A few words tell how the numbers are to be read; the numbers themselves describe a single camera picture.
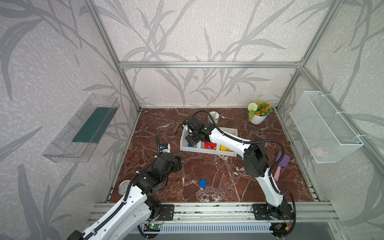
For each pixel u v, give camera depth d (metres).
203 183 0.83
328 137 0.61
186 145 0.96
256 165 0.54
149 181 0.54
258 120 1.06
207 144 0.96
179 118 1.15
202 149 0.94
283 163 0.91
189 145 0.92
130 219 0.55
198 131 0.70
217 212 0.75
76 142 0.63
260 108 1.01
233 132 0.99
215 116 1.05
